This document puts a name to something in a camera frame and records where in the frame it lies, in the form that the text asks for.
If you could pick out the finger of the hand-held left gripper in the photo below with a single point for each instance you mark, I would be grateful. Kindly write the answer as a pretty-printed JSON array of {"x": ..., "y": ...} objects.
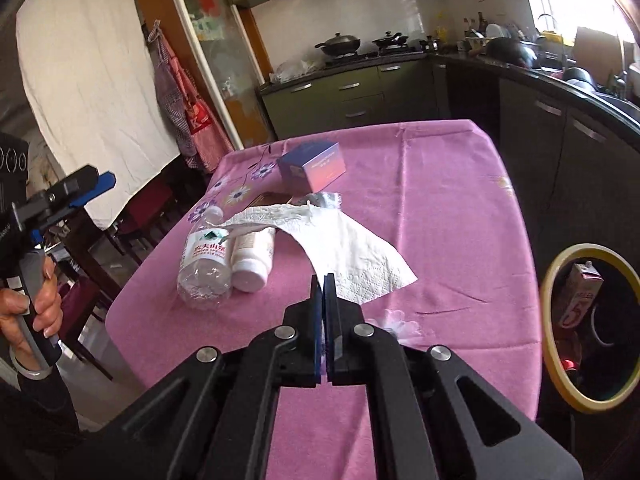
[
  {"x": 37, "y": 212},
  {"x": 87, "y": 185}
]

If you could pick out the dark counter cabinets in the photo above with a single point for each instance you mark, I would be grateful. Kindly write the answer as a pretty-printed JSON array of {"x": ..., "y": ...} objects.
[{"x": 550, "y": 135}]

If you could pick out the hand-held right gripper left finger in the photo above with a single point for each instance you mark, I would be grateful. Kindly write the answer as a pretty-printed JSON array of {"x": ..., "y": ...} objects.
[{"x": 315, "y": 310}]

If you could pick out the glass sliding door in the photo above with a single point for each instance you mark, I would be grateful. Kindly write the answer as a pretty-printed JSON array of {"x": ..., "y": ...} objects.
[{"x": 220, "y": 50}]

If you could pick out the person's left forearm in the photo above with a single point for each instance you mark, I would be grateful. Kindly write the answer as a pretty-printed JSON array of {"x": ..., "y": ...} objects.
[{"x": 35, "y": 425}]

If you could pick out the blue cardboard box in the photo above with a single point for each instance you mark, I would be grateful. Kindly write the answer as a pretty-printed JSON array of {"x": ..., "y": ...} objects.
[{"x": 320, "y": 165}]

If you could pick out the red and white carton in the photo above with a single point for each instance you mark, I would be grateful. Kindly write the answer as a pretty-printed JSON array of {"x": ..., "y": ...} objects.
[{"x": 582, "y": 300}]

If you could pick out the white plastic bags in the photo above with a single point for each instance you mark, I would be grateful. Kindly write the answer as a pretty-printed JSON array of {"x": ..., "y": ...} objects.
[{"x": 295, "y": 71}]

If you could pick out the small black kettle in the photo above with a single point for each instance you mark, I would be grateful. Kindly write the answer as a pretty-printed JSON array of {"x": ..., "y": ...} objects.
[{"x": 430, "y": 44}]

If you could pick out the gas stove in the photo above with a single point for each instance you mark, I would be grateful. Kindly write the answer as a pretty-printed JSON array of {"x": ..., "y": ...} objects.
[{"x": 375, "y": 54}]

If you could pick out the wooden cutting board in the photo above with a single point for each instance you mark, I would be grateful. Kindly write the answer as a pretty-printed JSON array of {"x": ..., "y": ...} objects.
[{"x": 595, "y": 45}]

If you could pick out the clear plastic bottle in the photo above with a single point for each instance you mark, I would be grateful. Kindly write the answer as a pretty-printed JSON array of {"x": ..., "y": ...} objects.
[{"x": 205, "y": 270}]

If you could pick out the steel faucet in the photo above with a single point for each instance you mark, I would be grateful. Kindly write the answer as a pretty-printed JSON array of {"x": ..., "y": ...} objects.
[{"x": 623, "y": 70}]

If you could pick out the white pill bottle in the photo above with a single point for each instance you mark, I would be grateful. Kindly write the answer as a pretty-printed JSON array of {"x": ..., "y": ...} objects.
[{"x": 250, "y": 265}]

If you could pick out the green lower cabinets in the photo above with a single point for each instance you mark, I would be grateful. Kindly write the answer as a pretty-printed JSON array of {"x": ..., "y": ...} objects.
[{"x": 350, "y": 95}]

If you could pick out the red checked apron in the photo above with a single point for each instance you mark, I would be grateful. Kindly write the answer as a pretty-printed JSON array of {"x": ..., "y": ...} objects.
[{"x": 185, "y": 105}]

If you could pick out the red cushioned chair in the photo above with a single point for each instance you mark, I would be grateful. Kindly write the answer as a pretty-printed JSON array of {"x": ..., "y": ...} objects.
[{"x": 145, "y": 210}]

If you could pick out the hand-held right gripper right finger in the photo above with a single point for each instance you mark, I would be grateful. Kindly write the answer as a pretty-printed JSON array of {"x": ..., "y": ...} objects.
[{"x": 331, "y": 310}]

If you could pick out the white paper tissue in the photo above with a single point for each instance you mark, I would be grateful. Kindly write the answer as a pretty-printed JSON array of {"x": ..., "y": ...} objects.
[{"x": 350, "y": 255}]

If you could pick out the black lidded wok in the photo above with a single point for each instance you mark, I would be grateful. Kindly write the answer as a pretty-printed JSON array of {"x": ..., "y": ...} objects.
[{"x": 337, "y": 45}]

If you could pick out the person's left hand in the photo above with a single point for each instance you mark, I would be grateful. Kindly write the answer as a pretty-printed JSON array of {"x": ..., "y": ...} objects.
[{"x": 50, "y": 300}]

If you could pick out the black bin with yellow rim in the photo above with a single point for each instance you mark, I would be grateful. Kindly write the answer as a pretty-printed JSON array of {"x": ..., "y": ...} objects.
[{"x": 550, "y": 340}]

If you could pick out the black wok without lid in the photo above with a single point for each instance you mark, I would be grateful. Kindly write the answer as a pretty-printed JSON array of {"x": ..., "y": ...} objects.
[{"x": 512, "y": 52}]

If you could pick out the black lidded pan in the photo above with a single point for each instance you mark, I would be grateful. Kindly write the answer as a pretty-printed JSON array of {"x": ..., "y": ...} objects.
[{"x": 390, "y": 41}]

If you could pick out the brown plastic tray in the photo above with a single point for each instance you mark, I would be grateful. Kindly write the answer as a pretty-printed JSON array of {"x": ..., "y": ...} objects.
[{"x": 267, "y": 199}]

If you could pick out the white hanging sheet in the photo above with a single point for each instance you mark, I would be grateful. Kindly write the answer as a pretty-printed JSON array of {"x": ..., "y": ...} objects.
[{"x": 90, "y": 85}]

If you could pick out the purple floral tablecloth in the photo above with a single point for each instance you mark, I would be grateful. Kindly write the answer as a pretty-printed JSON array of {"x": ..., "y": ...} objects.
[{"x": 440, "y": 200}]

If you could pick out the silver foil wrapper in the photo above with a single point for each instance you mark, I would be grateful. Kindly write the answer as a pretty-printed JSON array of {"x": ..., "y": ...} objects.
[{"x": 327, "y": 200}]

